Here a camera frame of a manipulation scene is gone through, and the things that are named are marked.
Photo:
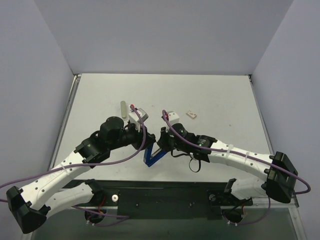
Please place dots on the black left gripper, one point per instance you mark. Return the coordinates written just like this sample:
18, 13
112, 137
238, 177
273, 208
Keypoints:
139, 142

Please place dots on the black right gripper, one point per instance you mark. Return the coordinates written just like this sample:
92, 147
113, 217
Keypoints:
164, 141

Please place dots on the beige white stapler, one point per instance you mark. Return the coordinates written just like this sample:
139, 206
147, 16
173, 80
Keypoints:
123, 109

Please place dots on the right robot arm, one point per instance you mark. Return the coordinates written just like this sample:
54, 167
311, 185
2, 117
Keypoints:
272, 175

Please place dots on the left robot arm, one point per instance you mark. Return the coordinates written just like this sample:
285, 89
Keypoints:
33, 203

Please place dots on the white staple box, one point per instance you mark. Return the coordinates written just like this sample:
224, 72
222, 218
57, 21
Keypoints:
191, 114

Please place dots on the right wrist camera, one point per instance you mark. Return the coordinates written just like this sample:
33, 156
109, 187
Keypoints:
172, 117

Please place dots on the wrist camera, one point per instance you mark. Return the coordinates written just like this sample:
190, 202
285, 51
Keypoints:
136, 117
172, 117

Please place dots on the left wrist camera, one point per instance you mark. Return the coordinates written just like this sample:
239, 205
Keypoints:
136, 117

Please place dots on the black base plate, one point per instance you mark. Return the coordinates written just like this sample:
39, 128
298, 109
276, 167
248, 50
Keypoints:
167, 200

